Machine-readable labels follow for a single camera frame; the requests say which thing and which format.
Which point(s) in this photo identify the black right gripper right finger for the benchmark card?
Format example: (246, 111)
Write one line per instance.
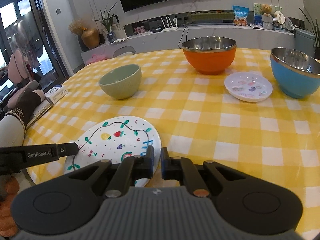
(246, 202)

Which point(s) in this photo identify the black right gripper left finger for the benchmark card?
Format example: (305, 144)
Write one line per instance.
(66, 203)

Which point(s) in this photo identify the white fruit pattern plate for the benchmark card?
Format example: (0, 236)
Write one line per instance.
(115, 139)

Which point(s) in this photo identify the blue steel bowl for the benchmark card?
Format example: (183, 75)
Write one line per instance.
(296, 73)

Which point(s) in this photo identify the yellow checkered tablecloth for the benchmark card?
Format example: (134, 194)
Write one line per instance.
(276, 140)

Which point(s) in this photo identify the white blue small box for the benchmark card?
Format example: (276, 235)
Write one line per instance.
(56, 93)

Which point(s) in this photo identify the small white sticker plate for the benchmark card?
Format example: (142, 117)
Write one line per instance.
(248, 87)

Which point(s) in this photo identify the pink bag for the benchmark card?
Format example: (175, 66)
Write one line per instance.
(96, 58)

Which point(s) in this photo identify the green ceramic bowl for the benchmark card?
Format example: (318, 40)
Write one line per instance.
(121, 82)

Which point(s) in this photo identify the golden vase dried flowers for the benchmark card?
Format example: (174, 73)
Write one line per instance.
(89, 36)

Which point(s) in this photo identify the orange steel bowl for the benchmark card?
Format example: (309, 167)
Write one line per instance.
(210, 55)

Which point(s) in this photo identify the grey chair back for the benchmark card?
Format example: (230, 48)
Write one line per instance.
(126, 50)

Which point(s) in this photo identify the green potted plant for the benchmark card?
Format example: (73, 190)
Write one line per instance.
(107, 19)

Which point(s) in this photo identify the grey-blue trash bin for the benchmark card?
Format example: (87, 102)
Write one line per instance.
(304, 41)

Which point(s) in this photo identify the grey tv cabinet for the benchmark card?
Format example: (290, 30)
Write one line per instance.
(245, 37)

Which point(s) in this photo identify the tall plant black pot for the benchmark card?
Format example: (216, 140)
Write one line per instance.
(315, 30)

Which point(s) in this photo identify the blue snack bag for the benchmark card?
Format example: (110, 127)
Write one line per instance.
(240, 15)

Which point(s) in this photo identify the teddy bear toy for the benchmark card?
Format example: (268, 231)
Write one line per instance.
(266, 10)

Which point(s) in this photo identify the white wifi router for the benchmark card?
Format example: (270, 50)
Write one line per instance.
(169, 24)

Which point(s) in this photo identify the forearm with bead bracelets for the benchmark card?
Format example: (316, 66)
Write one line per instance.
(13, 125)

